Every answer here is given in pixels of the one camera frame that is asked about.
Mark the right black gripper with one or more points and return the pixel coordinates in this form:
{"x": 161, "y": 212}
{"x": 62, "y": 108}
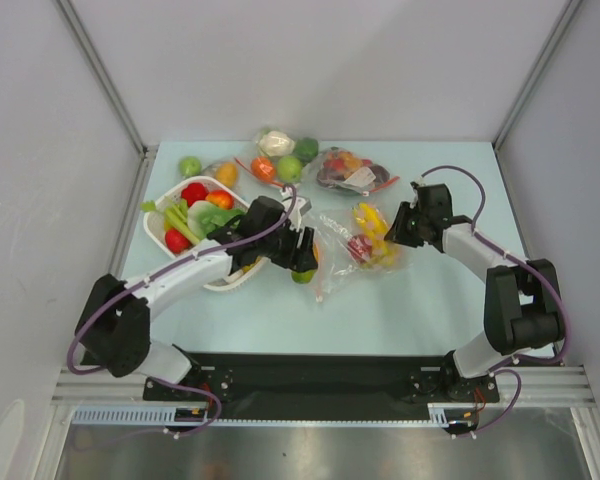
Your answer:
{"x": 406, "y": 228}

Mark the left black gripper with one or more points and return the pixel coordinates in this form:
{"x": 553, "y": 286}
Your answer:
{"x": 301, "y": 259}

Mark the green orange mango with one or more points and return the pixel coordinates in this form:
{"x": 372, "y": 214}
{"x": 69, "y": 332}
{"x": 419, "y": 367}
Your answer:
{"x": 307, "y": 276}

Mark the clear zip bag pink seal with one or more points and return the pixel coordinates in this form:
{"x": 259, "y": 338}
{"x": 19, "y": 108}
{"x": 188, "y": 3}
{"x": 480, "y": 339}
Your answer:
{"x": 337, "y": 269}

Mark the green lettuce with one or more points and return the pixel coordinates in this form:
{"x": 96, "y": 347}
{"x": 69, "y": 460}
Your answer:
{"x": 203, "y": 218}

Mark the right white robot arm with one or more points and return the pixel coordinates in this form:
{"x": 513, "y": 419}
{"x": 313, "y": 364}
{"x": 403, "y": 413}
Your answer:
{"x": 522, "y": 305}

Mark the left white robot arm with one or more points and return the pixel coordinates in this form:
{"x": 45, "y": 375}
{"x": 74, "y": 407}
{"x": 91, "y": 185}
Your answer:
{"x": 115, "y": 325}

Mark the zip bag with dark fruits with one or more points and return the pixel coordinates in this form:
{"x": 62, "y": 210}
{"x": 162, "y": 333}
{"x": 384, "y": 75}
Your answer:
{"x": 343, "y": 171}

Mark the zip bag with vegetables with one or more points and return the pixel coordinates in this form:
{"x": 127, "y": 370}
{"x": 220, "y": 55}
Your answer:
{"x": 275, "y": 158}

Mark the orange mango in bag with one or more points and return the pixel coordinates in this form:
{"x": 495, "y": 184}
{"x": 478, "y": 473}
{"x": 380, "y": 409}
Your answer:
{"x": 227, "y": 174}

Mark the yellow corn cob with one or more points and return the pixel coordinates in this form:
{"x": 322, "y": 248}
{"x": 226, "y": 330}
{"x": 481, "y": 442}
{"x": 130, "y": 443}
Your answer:
{"x": 372, "y": 223}

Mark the red spotted mushroom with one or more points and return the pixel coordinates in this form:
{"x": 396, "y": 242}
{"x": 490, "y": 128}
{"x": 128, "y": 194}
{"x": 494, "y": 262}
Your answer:
{"x": 360, "y": 248}

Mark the orange persimmon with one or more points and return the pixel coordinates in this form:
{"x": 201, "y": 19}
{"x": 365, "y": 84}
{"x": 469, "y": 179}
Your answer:
{"x": 220, "y": 198}

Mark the red bell pepper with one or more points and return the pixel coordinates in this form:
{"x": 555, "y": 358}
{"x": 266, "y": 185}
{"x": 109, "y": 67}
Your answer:
{"x": 193, "y": 193}

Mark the green celery stalk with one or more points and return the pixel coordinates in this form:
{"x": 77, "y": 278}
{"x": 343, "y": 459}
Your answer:
{"x": 174, "y": 216}

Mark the green apple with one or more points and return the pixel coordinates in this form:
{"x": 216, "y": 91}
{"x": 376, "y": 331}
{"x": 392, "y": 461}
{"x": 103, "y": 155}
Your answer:
{"x": 189, "y": 166}

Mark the white plastic basket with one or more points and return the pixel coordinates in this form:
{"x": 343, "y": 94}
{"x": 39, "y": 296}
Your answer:
{"x": 154, "y": 224}

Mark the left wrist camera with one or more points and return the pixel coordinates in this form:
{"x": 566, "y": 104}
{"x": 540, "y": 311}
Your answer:
{"x": 296, "y": 206}

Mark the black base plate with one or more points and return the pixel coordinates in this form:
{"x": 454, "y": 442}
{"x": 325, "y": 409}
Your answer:
{"x": 331, "y": 388}

